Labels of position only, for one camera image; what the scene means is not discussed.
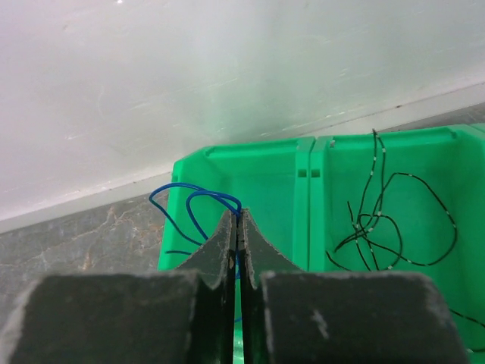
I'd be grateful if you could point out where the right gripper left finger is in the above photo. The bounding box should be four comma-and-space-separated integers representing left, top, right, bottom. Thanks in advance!
1, 212, 236, 363

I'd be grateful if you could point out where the green compartment bin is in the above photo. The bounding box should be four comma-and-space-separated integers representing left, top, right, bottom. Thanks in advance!
158, 124, 484, 363

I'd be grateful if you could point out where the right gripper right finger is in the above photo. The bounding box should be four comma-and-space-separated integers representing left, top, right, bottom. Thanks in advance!
237, 211, 469, 363

